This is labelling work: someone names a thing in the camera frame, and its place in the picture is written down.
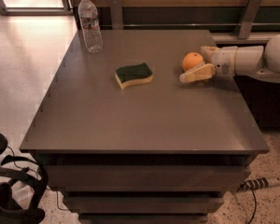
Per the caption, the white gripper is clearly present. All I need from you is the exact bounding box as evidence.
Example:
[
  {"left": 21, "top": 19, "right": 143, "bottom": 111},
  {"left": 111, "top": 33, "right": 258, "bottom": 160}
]
[{"left": 179, "top": 46, "right": 264, "bottom": 83}]

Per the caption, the orange fruit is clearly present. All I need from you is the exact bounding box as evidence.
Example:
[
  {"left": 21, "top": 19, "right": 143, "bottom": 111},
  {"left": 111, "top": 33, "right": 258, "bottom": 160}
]
[{"left": 182, "top": 52, "right": 203, "bottom": 71}]

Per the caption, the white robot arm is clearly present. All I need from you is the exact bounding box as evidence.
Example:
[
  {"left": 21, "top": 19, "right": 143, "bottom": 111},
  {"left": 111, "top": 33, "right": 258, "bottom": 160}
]
[{"left": 179, "top": 35, "right": 280, "bottom": 83}]

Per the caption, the green and yellow sponge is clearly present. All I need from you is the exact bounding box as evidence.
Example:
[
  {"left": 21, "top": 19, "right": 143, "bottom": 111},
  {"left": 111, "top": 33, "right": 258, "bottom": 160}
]
[{"left": 115, "top": 63, "right": 153, "bottom": 90}]

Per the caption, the clear plastic water bottle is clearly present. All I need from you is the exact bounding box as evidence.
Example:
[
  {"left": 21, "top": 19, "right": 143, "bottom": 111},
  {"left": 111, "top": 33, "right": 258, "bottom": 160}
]
[{"left": 78, "top": 0, "right": 103, "bottom": 54}]

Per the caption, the white power strip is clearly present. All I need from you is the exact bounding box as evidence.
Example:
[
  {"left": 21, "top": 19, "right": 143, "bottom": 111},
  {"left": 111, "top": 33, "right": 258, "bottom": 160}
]
[{"left": 238, "top": 177, "right": 280, "bottom": 191}]

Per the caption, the right metal bracket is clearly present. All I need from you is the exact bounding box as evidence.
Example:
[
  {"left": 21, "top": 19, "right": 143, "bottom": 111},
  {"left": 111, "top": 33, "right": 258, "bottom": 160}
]
[{"left": 236, "top": 0, "right": 262, "bottom": 39}]

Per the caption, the metal bracket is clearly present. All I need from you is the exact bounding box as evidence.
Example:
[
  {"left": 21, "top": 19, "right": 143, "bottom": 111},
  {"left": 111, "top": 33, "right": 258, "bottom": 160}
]
[
  {"left": 109, "top": 0, "right": 123, "bottom": 30},
  {"left": 236, "top": 0, "right": 262, "bottom": 39}
]

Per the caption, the left metal bracket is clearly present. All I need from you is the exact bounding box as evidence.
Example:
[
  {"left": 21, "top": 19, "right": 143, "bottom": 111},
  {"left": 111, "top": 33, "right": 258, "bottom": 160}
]
[{"left": 109, "top": 0, "right": 123, "bottom": 30}]

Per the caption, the horizontal metal rail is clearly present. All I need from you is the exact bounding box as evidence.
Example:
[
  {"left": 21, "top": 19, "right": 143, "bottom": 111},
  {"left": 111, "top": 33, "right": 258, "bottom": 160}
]
[{"left": 101, "top": 22, "right": 280, "bottom": 30}]

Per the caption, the black power cable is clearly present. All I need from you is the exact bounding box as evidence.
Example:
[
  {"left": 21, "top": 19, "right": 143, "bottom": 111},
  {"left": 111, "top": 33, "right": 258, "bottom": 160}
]
[{"left": 245, "top": 189, "right": 258, "bottom": 224}]

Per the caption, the thin black headset cable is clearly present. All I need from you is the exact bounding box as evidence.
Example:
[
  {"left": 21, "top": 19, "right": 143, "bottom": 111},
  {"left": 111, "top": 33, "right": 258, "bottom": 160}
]
[{"left": 6, "top": 147, "right": 69, "bottom": 212}]

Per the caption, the black headset with straps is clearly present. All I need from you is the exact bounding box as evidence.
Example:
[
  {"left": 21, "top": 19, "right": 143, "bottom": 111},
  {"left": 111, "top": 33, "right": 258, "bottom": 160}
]
[{"left": 0, "top": 133, "right": 49, "bottom": 224}]

